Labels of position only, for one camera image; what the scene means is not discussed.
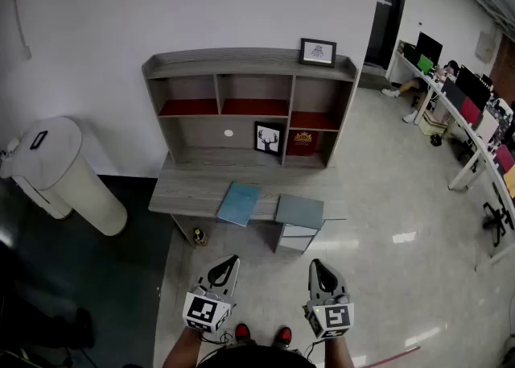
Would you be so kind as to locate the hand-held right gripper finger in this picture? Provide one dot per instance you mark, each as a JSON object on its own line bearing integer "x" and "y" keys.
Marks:
{"x": 340, "y": 288}
{"x": 314, "y": 284}

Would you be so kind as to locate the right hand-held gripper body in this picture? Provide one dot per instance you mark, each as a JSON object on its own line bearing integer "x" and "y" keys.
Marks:
{"x": 336, "y": 318}

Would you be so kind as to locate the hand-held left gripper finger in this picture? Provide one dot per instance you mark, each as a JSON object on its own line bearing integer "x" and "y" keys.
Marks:
{"x": 206, "y": 279}
{"x": 232, "y": 282}

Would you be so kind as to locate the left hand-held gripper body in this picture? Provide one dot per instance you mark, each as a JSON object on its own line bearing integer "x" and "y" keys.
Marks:
{"x": 201, "y": 312}

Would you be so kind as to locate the grey-blue book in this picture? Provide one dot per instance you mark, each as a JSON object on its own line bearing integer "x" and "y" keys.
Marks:
{"x": 299, "y": 209}

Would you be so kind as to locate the light blue book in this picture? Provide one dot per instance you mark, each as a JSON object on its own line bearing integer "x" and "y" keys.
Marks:
{"x": 238, "y": 203}

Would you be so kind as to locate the grey wooden shelf desk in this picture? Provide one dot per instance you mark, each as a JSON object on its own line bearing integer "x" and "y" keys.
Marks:
{"x": 241, "y": 60}

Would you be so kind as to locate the person's left forearm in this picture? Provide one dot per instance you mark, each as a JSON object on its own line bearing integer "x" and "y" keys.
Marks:
{"x": 185, "y": 348}

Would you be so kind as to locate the person's right forearm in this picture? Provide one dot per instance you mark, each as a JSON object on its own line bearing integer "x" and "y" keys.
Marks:
{"x": 338, "y": 354}

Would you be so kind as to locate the long white office desk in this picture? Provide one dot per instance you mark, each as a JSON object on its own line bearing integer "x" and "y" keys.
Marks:
{"x": 462, "y": 173}

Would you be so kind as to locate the person's left red shoe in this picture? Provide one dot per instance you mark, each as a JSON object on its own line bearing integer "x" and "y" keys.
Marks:
{"x": 242, "y": 332}

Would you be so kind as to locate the person's red shoe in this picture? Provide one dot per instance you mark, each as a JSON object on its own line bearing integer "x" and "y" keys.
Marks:
{"x": 283, "y": 335}
{"x": 242, "y": 332}

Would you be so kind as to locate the pale drawer unit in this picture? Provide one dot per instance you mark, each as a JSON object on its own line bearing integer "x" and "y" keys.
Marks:
{"x": 295, "y": 237}

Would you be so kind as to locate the person's right red shoe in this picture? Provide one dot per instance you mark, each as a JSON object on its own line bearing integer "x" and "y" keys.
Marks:
{"x": 283, "y": 335}

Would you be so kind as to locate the person's dark shirt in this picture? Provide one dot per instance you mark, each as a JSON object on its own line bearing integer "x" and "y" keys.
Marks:
{"x": 257, "y": 358}

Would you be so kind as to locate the red box with gold emblem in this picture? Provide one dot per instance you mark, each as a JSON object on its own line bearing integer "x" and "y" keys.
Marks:
{"x": 302, "y": 145}

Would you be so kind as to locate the black framed deer picture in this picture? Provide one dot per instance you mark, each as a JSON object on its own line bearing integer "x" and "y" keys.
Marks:
{"x": 269, "y": 139}

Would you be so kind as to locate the black office chair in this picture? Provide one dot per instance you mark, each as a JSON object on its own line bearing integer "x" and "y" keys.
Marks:
{"x": 499, "y": 217}
{"x": 462, "y": 149}

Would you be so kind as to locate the small black round object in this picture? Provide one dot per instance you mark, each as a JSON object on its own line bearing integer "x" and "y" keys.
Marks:
{"x": 436, "y": 140}

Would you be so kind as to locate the pale storage crate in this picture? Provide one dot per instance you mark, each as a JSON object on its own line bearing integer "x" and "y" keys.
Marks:
{"x": 432, "y": 124}

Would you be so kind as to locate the dark grey divider panel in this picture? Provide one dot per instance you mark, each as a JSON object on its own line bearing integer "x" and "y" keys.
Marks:
{"x": 452, "y": 92}

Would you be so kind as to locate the black framed bird picture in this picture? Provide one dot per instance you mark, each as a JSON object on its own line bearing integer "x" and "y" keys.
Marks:
{"x": 318, "y": 52}

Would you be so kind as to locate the small white object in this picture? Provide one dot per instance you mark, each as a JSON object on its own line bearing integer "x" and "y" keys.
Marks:
{"x": 13, "y": 145}

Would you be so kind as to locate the wide black monitor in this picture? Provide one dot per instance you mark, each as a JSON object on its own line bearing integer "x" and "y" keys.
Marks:
{"x": 475, "y": 86}

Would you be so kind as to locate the large black monitor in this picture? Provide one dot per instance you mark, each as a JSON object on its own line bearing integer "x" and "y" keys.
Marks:
{"x": 429, "y": 46}

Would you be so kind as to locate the black door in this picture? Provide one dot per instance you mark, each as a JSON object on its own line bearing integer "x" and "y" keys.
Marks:
{"x": 396, "y": 16}

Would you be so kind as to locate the white round pedestal table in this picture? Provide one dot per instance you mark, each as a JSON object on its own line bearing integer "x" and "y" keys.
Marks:
{"x": 52, "y": 145}

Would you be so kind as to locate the grey wall electrical box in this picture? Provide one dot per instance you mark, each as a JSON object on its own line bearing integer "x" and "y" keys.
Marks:
{"x": 485, "y": 46}

